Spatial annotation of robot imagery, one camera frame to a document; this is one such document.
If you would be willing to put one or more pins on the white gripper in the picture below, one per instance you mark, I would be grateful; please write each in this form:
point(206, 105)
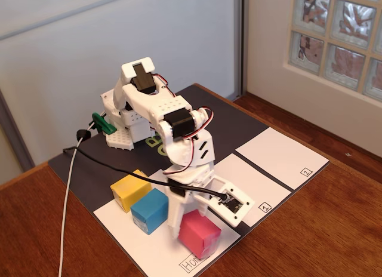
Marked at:
point(181, 206)

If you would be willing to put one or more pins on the red paper box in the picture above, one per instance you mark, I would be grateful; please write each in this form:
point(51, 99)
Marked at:
point(198, 232)

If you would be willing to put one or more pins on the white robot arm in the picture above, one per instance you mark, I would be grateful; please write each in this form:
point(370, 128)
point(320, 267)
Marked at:
point(155, 104)

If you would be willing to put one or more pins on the blue paper box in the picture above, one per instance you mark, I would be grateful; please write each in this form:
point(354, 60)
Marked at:
point(150, 209)

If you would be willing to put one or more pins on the yellow paper box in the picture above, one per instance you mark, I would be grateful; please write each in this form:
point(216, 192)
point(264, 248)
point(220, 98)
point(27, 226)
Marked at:
point(129, 189)

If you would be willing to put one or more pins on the white paper sheet marked HOME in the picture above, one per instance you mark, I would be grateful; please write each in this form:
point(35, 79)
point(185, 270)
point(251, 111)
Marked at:
point(155, 250)

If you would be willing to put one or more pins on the white paper sheet marked 1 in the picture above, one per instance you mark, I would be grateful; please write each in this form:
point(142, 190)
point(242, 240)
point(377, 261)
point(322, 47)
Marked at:
point(253, 181)

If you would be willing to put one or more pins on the white paper sheet marked 2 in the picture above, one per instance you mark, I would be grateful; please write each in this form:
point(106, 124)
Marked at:
point(280, 157)

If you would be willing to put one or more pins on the black mat with WRO print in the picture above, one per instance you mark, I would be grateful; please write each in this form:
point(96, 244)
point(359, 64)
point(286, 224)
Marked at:
point(89, 169)

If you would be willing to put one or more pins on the green clamp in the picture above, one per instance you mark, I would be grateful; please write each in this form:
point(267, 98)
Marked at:
point(103, 124)

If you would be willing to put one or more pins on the glass block window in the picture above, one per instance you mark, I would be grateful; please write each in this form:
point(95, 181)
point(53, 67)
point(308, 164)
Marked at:
point(343, 35)

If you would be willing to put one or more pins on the white camera mount with board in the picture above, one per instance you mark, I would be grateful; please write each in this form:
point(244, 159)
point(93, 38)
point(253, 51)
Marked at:
point(238, 209)

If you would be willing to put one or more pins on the grey metal door frame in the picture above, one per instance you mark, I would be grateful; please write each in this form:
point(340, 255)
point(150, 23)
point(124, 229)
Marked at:
point(240, 44)

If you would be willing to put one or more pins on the grey metal frame post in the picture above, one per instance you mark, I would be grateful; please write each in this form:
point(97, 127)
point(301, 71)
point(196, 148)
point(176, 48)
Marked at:
point(15, 133)

